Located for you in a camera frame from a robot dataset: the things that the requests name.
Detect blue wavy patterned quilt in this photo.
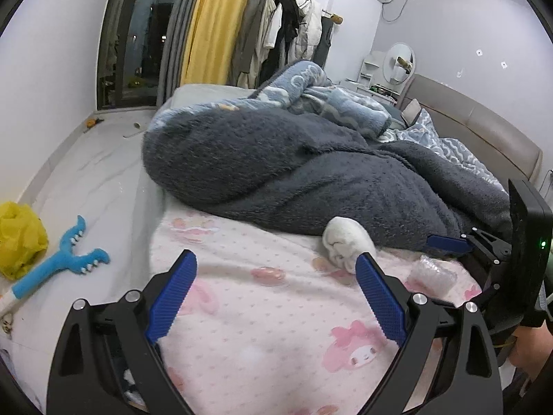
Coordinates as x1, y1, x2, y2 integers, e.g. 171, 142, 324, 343
380, 108, 508, 193

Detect beige hanging coat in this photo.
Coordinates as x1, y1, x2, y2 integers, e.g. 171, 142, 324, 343
237, 0, 277, 89

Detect grey curtain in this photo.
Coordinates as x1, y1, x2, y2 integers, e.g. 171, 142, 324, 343
227, 0, 277, 89
158, 0, 212, 104

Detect blue patterned fleece blanket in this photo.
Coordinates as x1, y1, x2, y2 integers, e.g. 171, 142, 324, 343
149, 59, 392, 141

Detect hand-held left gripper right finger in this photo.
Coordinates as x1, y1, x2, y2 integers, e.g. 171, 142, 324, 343
354, 253, 504, 415

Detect round mirror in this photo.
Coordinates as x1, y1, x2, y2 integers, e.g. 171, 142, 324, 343
386, 42, 415, 85

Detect white sock ball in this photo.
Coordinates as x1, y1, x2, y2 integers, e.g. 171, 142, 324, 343
322, 217, 377, 274

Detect clear bubble wrap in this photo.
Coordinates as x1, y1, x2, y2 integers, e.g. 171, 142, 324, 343
408, 254, 459, 297

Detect pink printed bed sheet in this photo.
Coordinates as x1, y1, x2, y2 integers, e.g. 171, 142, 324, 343
149, 212, 485, 415

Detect white puffer jacket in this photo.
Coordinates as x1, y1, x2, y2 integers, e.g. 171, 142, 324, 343
294, 0, 324, 62

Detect dark grey fleece blanket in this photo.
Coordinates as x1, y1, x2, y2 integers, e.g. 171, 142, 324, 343
142, 106, 513, 262

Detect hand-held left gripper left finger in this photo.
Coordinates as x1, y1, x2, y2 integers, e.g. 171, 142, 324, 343
47, 249, 198, 415

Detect person's right forearm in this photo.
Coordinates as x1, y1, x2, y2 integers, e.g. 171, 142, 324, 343
507, 322, 553, 398

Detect yellow plastic bag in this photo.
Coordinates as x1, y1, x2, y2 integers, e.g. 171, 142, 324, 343
0, 201, 49, 281

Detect beige padded headboard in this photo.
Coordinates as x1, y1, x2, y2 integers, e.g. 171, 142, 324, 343
397, 73, 543, 191

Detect dark hanging trousers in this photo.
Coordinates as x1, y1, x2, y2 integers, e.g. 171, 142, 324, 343
312, 16, 335, 70

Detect yellow curtain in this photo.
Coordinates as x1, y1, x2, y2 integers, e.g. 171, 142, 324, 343
179, 0, 260, 87

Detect blue claw toy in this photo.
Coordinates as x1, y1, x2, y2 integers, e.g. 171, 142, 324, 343
0, 215, 111, 312

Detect grey mattress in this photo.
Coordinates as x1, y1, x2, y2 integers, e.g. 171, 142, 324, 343
158, 84, 260, 113

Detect black hanging garment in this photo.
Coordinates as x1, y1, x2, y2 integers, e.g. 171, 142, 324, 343
275, 0, 303, 42

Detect white dressing table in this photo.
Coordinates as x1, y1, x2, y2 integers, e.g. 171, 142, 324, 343
341, 49, 409, 104

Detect dark window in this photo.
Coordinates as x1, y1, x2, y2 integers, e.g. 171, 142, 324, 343
96, 0, 191, 111

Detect beige pillow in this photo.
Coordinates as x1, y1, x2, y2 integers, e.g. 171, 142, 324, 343
401, 99, 422, 124

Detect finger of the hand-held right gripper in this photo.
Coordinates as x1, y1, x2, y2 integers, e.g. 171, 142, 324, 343
425, 227, 515, 269
463, 283, 502, 312

